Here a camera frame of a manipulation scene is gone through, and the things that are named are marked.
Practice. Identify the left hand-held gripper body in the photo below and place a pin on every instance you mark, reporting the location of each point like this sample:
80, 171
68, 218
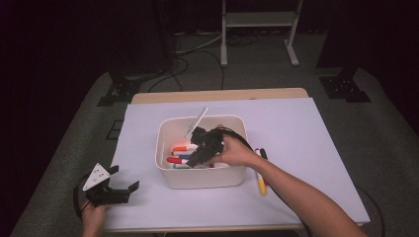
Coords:
105, 195

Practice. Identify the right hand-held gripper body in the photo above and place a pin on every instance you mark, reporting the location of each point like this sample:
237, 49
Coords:
210, 141

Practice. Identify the blue marker pen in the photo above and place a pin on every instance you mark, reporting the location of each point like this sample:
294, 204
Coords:
184, 157

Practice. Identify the orange marker pen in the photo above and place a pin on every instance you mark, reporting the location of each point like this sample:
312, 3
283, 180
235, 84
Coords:
180, 148

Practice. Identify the white plastic storage box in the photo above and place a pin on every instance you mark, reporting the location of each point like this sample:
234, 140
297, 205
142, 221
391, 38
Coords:
204, 179

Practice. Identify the red marker pen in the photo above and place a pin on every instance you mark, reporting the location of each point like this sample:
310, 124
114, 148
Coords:
174, 160

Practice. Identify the black marker pen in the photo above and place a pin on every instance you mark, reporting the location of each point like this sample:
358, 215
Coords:
263, 153

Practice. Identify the person's left hand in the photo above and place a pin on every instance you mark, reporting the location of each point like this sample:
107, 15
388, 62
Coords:
93, 220

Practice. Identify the person's right hand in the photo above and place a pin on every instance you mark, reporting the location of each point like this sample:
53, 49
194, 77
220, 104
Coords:
237, 154

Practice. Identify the white paper sheet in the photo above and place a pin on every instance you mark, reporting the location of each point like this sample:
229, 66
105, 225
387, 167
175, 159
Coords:
148, 112

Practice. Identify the black stand base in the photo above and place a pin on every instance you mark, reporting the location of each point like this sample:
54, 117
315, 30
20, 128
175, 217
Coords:
344, 87
120, 90

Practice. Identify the black stand pole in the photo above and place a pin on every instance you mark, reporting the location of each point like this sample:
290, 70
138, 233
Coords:
166, 33

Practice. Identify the black floor socket frame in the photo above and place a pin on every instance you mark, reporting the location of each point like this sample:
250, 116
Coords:
115, 121

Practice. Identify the white metal frame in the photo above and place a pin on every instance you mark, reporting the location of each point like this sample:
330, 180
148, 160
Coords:
258, 19

